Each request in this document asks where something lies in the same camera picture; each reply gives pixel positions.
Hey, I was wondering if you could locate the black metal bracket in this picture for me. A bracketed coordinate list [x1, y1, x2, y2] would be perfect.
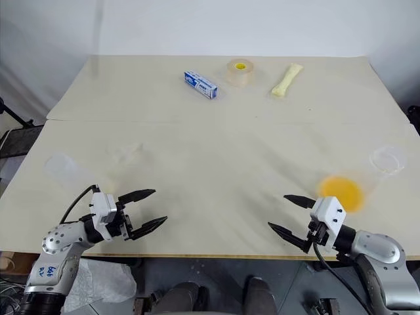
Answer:
[303, 296, 349, 315]

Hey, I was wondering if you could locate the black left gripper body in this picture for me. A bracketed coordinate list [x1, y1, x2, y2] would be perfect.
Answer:
[106, 201, 134, 242]

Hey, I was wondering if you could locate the clear tape roll yellow core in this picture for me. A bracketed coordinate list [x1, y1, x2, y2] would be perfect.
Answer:
[225, 58, 256, 88]

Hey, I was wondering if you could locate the blue and white carton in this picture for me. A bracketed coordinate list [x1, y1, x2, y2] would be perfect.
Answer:
[181, 69, 220, 102]

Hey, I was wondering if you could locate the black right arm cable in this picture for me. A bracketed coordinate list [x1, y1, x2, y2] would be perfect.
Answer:
[312, 241, 373, 315]

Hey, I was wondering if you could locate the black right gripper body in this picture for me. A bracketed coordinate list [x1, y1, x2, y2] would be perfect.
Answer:
[307, 220, 330, 245]

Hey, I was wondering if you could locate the narrow dark rounded shape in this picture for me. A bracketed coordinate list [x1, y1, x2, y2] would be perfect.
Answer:
[245, 276, 278, 315]

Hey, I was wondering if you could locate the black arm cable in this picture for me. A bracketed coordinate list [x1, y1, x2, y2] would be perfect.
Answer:
[60, 184, 101, 227]
[312, 241, 373, 315]

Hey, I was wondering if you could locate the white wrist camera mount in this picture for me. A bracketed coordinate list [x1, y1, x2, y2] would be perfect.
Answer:
[309, 196, 347, 253]
[88, 192, 118, 242]

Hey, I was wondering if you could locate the orange round disc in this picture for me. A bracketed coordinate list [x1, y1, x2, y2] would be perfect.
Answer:
[316, 175, 366, 214]

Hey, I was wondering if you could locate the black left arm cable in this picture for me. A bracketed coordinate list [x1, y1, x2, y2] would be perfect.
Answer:
[60, 184, 101, 227]

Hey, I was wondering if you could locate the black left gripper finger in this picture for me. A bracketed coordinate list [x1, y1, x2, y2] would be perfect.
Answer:
[117, 188, 156, 205]
[129, 215, 169, 242]

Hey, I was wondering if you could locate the pale yellow bone-shaped toy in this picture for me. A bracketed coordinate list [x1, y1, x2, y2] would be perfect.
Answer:
[270, 63, 303, 98]

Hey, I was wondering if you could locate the wide clear plastic cup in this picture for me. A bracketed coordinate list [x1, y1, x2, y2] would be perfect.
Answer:
[367, 144, 408, 194]

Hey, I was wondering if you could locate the black tripod stand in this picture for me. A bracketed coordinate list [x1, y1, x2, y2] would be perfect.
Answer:
[0, 96, 35, 129]

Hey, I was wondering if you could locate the tall clear plastic cup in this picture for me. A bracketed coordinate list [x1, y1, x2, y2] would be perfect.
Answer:
[44, 152, 119, 194]

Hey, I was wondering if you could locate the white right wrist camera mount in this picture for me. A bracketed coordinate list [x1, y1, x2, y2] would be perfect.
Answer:
[309, 196, 347, 253]

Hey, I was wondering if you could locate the bundle of thin wires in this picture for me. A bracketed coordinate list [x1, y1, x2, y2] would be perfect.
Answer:
[0, 255, 28, 315]

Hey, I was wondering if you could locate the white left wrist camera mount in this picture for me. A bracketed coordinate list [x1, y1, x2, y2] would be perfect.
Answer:
[88, 192, 118, 242]

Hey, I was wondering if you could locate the wide dark rounded shape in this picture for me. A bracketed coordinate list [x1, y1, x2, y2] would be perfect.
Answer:
[153, 281, 209, 315]

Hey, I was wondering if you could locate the white plastic bag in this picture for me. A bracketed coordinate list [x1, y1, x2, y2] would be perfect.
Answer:
[62, 257, 137, 313]

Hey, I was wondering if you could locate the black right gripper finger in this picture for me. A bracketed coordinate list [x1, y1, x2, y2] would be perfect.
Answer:
[283, 194, 317, 209]
[267, 221, 311, 254]

